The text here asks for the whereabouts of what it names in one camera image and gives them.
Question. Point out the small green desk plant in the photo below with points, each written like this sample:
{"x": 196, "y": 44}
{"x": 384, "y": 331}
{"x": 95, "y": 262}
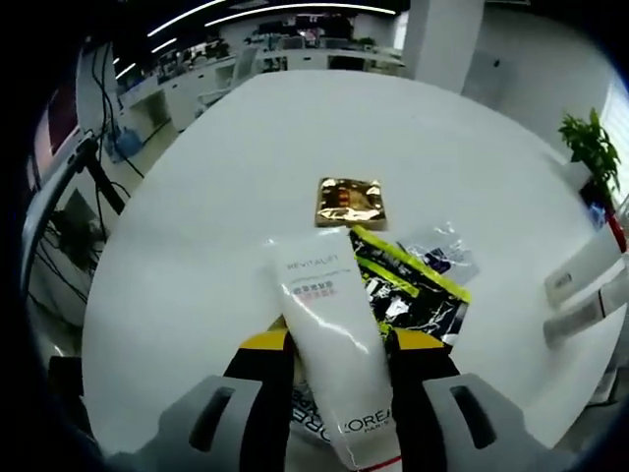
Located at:
{"x": 366, "y": 43}

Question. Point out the white office chair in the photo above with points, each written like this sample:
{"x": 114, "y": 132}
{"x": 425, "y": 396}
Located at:
{"x": 243, "y": 64}

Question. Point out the blue water jug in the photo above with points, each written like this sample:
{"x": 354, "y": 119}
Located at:
{"x": 127, "y": 142}

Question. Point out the ceiling light strip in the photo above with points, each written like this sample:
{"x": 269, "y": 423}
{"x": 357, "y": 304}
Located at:
{"x": 189, "y": 17}
{"x": 295, "y": 14}

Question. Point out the window with blinds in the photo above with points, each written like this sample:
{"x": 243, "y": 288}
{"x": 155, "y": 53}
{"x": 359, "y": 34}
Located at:
{"x": 616, "y": 108}

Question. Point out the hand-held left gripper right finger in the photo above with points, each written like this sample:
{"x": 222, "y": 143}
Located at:
{"x": 417, "y": 393}

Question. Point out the silver dark blue skincare sachet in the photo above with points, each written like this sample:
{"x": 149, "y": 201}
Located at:
{"x": 442, "y": 251}

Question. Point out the red black object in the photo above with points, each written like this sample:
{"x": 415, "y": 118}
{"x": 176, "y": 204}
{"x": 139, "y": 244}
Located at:
{"x": 616, "y": 228}

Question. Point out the potted green plant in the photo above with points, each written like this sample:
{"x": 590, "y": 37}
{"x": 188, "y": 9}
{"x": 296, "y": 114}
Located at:
{"x": 589, "y": 142}

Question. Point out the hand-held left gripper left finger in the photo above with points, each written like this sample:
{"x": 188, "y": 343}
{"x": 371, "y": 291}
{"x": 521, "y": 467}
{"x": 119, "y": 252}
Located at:
{"x": 268, "y": 393}

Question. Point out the row of white office desks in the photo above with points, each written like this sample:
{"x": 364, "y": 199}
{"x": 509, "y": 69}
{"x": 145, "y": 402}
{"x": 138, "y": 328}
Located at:
{"x": 162, "y": 93}

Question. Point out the gold foil skincare sachet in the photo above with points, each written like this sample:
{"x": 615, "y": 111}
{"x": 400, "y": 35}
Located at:
{"x": 351, "y": 204}

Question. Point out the blue plastic item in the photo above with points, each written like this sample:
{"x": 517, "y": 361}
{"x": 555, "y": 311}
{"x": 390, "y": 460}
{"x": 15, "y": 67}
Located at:
{"x": 597, "y": 215}

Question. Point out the black tripod stand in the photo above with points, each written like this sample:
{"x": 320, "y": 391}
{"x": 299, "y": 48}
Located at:
{"x": 105, "y": 182}

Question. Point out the black green skincare sachet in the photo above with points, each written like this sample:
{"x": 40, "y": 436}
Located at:
{"x": 417, "y": 295}

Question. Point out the silver laptop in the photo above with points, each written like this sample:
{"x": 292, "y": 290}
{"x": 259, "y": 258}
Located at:
{"x": 59, "y": 123}

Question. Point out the white skincare tube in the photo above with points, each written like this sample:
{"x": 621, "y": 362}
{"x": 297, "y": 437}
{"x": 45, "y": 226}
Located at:
{"x": 334, "y": 334}

